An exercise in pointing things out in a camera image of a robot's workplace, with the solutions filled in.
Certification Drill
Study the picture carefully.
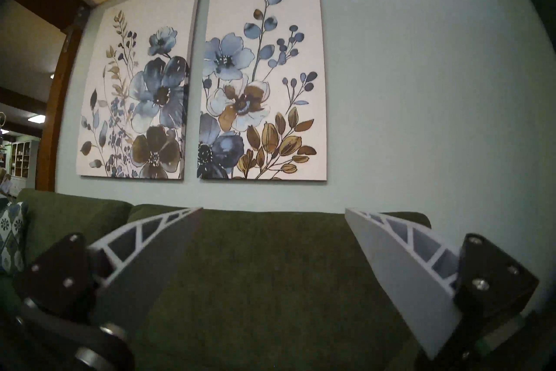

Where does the floral canvas with brown leaves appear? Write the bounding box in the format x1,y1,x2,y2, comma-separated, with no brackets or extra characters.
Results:
197,0,327,181

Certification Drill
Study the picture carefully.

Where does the floral canvas with dark flower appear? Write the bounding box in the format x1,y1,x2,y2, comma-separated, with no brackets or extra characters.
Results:
76,0,200,180

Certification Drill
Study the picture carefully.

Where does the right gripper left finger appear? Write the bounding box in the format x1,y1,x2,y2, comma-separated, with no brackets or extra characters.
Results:
17,207,204,335

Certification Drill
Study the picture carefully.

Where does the brown wooden door frame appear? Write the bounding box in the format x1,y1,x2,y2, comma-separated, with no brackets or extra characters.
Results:
35,5,89,192

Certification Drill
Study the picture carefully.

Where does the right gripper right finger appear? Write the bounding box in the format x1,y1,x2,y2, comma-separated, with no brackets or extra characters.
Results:
345,208,539,360

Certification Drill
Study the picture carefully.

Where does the dark green fabric sofa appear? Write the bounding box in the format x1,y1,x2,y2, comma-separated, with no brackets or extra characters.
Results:
0,188,435,371

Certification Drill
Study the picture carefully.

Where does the white display cabinet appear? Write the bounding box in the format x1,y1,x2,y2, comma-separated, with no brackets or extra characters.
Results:
10,140,40,178

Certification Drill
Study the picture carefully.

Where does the green white patterned cushion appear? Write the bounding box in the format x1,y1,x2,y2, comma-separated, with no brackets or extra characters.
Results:
0,198,29,275

